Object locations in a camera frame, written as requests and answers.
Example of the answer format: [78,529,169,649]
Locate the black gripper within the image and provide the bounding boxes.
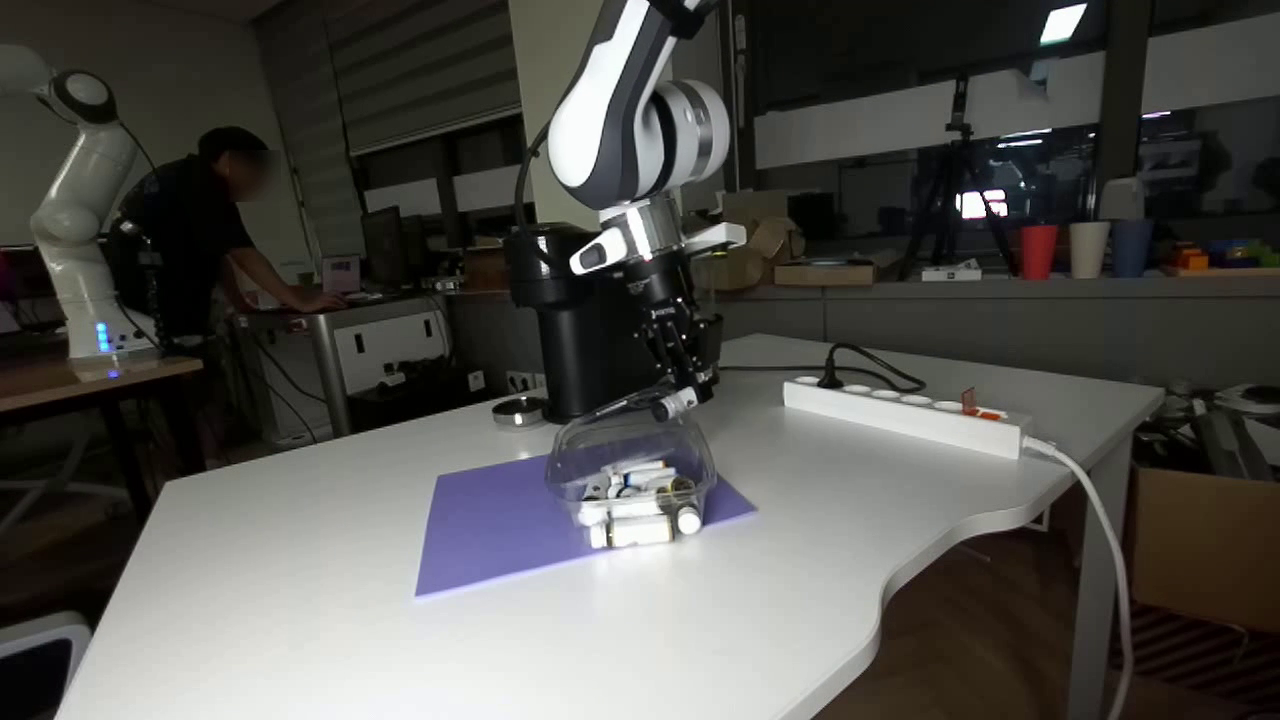
[566,194,749,399]

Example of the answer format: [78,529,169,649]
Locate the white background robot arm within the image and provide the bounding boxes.
[0,44,137,366]

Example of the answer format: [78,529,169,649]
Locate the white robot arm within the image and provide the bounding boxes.
[548,0,749,403]

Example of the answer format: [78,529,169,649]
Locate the white bottle in box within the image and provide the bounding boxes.
[576,491,664,529]
[589,508,704,548]

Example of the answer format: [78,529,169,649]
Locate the brown cardboard box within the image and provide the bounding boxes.
[1129,467,1280,632]

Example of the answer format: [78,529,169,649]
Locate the black coffee machine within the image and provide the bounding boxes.
[503,224,687,422]

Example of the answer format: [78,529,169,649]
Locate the purple mat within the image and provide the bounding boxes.
[415,456,755,601]

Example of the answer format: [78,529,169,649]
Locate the white power strip on table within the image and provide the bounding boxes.
[779,377,1022,460]

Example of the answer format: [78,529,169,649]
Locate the grey cabinet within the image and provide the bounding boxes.
[307,294,451,435]

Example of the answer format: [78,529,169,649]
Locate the red cup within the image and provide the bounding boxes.
[1019,224,1058,279]

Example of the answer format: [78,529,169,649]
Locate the white cup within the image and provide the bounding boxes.
[1069,220,1108,279]

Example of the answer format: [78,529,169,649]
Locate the blue cup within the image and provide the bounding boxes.
[1110,220,1153,279]

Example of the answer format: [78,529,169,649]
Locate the person in black shirt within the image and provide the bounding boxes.
[121,122,332,456]

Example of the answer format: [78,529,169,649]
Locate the black plug cable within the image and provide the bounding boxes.
[811,338,933,399]

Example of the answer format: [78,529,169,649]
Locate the white power strip cable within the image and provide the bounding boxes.
[1019,435,1137,720]

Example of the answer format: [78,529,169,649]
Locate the black monitor with white frame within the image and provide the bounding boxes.
[0,612,93,720]

